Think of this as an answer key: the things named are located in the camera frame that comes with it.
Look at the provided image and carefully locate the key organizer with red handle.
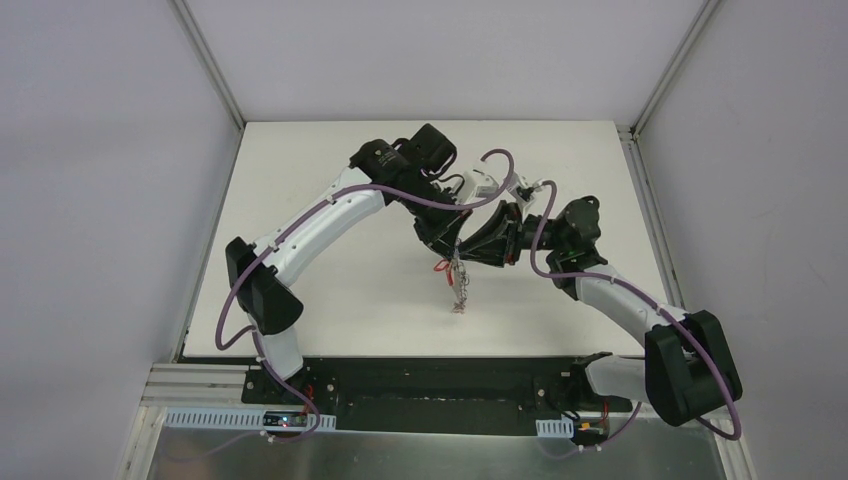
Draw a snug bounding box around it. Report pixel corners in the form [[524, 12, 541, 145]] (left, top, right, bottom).
[[433, 256, 469, 314]]

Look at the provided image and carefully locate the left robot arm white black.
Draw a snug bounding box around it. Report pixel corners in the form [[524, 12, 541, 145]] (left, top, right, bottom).
[[219, 124, 463, 405]]

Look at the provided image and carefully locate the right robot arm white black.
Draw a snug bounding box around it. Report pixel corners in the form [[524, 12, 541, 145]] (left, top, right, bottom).
[[458, 196, 743, 426]]

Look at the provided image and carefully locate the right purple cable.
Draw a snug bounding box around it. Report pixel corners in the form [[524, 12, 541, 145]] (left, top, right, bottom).
[[528, 180, 743, 458]]

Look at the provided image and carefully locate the purple cable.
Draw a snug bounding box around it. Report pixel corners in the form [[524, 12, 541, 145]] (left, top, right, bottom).
[[214, 148, 517, 446], [528, 180, 743, 458]]

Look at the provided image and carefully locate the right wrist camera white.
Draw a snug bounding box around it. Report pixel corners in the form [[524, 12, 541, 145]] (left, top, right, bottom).
[[508, 174, 544, 209]]

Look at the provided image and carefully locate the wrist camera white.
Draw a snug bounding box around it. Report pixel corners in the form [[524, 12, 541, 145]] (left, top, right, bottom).
[[508, 174, 544, 209], [457, 170, 500, 204]]

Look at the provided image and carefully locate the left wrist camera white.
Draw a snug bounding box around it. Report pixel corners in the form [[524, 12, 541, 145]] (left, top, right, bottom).
[[457, 170, 500, 204]]

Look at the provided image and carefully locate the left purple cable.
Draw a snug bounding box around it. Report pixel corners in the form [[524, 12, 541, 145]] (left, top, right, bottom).
[[214, 148, 517, 446]]

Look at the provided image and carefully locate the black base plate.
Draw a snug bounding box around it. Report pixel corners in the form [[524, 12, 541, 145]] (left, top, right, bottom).
[[241, 356, 632, 436]]

